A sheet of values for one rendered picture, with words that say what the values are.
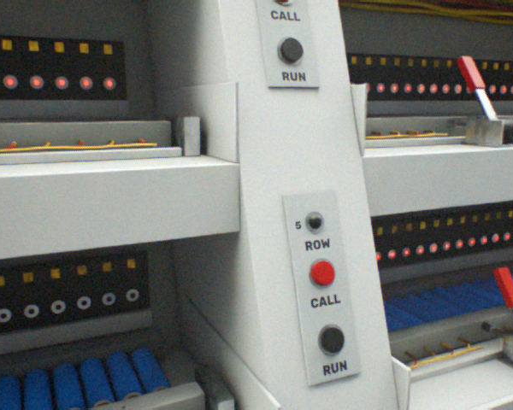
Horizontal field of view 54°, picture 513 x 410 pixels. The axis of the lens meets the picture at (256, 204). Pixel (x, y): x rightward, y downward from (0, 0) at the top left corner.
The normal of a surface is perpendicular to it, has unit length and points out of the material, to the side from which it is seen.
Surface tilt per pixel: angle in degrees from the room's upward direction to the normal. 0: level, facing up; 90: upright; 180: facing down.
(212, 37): 90
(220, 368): 90
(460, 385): 18
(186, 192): 108
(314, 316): 90
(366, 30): 90
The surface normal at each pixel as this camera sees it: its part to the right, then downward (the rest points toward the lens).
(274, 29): 0.40, -0.13
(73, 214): 0.42, 0.18
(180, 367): 0.00, -0.98
